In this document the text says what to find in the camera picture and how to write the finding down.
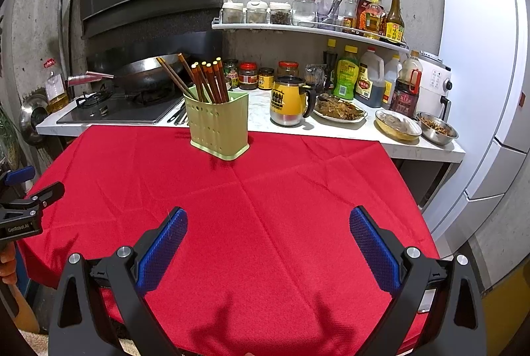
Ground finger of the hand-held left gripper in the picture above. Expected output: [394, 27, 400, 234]
[0, 167, 36, 187]
[0, 181, 66, 221]

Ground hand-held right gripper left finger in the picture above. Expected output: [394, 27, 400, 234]
[49, 207, 188, 356]

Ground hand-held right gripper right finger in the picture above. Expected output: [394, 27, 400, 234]
[349, 205, 487, 356]

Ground green plastic utensil holder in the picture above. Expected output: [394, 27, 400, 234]
[183, 85, 250, 161]

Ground bunch of wooden chopsticks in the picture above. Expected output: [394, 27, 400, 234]
[156, 53, 230, 104]

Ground clear cup with utensils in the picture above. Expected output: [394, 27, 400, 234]
[317, 0, 347, 27]

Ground person's left hand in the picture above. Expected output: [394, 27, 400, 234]
[0, 243, 17, 286]

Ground steel pot lid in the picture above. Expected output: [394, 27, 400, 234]
[19, 93, 50, 145]

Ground wooden spatula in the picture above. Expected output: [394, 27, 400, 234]
[8, 281, 40, 334]

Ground clear cooking oil bottle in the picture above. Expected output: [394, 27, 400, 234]
[45, 70, 69, 112]

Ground black gas stove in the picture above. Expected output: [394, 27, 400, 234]
[56, 85, 187, 125]

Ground red tablecloth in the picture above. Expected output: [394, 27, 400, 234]
[17, 124, 440, 348]

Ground beige towel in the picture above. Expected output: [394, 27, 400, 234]
[17, 329, 54, 356]

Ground steel bowl with food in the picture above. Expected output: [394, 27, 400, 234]
[415, 111, 459, 145]

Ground plate of cooked food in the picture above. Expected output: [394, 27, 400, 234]
[312, 93, 368, 124]

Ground yellow object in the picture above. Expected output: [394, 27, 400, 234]
[480, 269, 522, 356]

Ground steel wok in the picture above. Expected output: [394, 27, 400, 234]
[66, 54, 193, 92]

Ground large oil jug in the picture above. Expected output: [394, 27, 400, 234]
[354, 47, 386, 108]

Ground white plastic jug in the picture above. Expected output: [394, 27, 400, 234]
[383, 55, 402, 104]

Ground yellow steel mug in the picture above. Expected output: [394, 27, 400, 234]
[270, 75, 317, 127]

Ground green plastic bottle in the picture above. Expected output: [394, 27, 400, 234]
[333, 45, 360, 101]

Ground clear plastic container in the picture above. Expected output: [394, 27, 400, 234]
[305, 64, 326, 94]

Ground green-label sauce jar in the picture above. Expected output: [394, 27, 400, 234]
[224, 59, 240, 89]

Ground slim dark soy bottle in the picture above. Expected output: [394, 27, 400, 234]
[323, 39, 339, 92]

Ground red-lidded dark sauce jar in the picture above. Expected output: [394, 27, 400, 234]
[238, 62, 258, 90]

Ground white refrigerator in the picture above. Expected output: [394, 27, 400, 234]
[422, 0, 530, 234]

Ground yellow oil bottle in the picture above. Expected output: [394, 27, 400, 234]
[364, 0, 386, 40]

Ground tall dark vinegar bottle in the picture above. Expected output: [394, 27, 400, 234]
[385, 0, 405, 44]

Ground red seasoning packet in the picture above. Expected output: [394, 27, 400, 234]
[356, 0, 375, 31]

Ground clear bottle yellow cap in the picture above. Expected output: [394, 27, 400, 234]
[343, 0, 359, 33]

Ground white-lidded spice jar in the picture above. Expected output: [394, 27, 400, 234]
[269, 2, 292, 25]
[221, 1, 246, 25]
[246, 0, 269, 25]

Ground red-lidded clear glass jar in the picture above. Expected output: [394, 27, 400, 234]
[292, 0, 317, 26]

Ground dark soy jug red handle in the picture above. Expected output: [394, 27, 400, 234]
[389, 50, 424, 119]

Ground white wall shelf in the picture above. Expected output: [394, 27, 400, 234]
[212, 22, 410, 52]

